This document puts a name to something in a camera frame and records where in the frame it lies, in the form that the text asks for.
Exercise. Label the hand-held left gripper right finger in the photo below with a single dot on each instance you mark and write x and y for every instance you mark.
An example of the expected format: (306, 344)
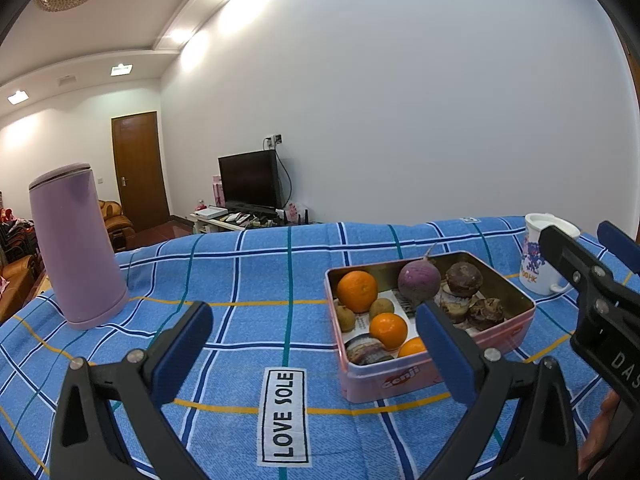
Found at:
(445, 355)

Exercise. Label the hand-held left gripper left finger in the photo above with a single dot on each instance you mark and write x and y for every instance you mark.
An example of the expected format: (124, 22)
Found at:
(182, 350)

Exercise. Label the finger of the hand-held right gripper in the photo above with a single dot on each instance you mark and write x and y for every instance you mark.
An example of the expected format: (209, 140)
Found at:
(620, 247)
(565, 255)

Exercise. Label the orange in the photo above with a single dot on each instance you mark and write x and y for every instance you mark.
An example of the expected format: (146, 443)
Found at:
(412, 347)
(388, 331)
(356, 291)

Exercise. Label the cut taro with white top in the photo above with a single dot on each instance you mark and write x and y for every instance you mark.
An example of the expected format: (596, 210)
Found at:
(452, 307)

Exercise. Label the dark fibrous taro corm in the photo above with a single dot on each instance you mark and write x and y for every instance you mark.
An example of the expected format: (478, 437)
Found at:
(485, 312)

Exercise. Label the pink metal tin box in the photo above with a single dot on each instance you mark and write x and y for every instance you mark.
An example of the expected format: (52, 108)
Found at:
(390, 385)

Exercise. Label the striped brown taro piece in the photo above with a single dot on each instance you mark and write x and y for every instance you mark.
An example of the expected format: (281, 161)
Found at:
(367, 352)

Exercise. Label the large brown kiwi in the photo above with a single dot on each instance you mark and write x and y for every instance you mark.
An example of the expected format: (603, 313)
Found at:
(382, 306)

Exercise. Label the dark wrinkled passion fruit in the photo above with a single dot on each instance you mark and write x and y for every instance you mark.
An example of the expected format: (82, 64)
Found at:
(462, 277)

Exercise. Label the purple round radish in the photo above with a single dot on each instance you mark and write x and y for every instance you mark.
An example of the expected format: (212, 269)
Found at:
(419, 277)

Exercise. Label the small brown kiwi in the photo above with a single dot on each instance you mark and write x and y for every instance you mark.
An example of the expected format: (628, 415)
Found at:
(345, 317)

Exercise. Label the person's right hand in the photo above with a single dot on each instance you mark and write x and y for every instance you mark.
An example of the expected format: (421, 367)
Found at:
(605, 425)

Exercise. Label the white mug with blue print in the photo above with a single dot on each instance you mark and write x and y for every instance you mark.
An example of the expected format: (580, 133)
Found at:
(537, 260)

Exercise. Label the printed newspaper sheet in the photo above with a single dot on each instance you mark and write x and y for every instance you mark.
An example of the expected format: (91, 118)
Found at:
(402, 305)

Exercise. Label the white printed leaflet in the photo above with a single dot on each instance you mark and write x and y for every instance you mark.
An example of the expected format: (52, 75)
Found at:
(362, 324)

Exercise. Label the blue plaid blanket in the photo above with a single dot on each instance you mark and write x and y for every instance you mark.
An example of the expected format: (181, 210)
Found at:
(250, 280)

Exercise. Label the white television stand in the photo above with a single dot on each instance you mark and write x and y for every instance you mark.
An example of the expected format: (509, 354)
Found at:
(205, 225)

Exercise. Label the grey remote control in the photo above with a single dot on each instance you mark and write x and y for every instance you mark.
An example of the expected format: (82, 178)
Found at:
(231, 218)
(244, 219)

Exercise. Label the white set-top box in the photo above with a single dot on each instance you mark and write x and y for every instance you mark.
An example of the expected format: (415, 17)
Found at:
(210, 211)

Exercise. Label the lilac insulated bottle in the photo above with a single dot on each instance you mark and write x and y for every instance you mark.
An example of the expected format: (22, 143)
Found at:
(75, 250)

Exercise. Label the black router with antennas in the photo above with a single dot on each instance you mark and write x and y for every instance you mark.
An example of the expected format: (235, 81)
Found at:
(295, 219)

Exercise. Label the brown leather sofa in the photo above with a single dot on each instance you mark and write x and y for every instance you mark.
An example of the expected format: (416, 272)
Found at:
(17, 285)

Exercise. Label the pink floral ornament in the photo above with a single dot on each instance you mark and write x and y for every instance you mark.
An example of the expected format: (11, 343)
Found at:
(292, 210)

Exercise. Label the black flat television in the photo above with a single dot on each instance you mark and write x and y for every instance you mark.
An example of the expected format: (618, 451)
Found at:
(247, 180)

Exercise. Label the brown wooden door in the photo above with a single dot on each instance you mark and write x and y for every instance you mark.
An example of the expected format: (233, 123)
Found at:
(140, 170)

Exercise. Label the dark furniture with red cloth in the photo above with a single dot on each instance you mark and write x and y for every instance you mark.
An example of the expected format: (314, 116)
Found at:
(17, 235)

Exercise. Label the square recessed ceiling light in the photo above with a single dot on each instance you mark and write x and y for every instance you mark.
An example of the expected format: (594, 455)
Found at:
(121, 69)
(17, 97)

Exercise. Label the round ceiling spotlight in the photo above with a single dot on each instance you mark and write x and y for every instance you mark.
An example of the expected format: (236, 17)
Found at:
(176, 36)

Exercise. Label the white wall socket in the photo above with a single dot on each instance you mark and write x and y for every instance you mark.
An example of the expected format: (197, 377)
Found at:
(274, 139)

